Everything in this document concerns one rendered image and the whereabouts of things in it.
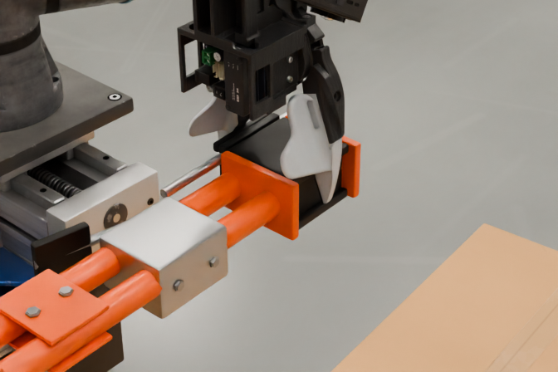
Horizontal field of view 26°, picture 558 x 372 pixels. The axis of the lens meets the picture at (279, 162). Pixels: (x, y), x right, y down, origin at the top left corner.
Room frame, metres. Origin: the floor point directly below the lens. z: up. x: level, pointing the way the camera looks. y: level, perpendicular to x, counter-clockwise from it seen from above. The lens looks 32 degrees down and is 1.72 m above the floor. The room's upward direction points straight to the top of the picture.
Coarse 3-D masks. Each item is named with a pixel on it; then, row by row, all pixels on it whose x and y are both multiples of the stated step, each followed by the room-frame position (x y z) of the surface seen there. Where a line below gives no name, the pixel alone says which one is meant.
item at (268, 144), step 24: (288, 120) 0.85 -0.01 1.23; (240, 144) 0.81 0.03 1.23; (264, 144) 0.81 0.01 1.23; (360, 144) 0.81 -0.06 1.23; (240, 168) 0.78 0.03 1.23; (264, 168) 0.78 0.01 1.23; (288, 192) 0.75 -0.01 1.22; (312, 192) 0.79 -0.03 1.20; (336, 192) 0.80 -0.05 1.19; (288, 216) 0.75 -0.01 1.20; (312, 216) 0.78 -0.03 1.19
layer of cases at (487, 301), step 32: (480, 256) 1.59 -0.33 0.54; (512, 256) 1.59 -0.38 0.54; (544, 256) 1.59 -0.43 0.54; (448, 288) 1.51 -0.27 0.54; (480, 288) 1.51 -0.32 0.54; (512, 288) 1.51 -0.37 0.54; (544, 288) 1.51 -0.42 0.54; (384, 320) 1.43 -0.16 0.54; (416, 320) 1.43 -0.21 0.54; (448, 320) 1.43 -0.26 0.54; (480, 320) 1.43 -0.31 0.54; (512, 320) 1.43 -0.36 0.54; (544, 320) 1.43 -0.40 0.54; (352, 352) 1.36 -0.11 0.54; (384, 352) 1.36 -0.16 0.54; (416, 352) 1.36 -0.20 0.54; (448, 352) 1.36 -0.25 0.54; (480, 352) 1.36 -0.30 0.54; (512, 352) 1.36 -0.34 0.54; (544, 352) 1.36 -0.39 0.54
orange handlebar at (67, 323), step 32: (224, 192) 0.77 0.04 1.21; (224, 224) 0.72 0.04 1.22; (256, 224) 0.74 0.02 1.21; (96, 256) 0.68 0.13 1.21; (32, 288) 0.64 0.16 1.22; (64, 288) 0.64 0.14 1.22; (128, 288) 0.65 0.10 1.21; (160, 288) 0.66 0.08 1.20; (0, 320) 0.61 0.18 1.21; (32, 320) 0.61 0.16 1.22; (64, 320) 0.61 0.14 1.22; (96, 320) 0.62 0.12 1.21; (32, 352) 0.58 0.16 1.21; (64, 352) 0.59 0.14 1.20
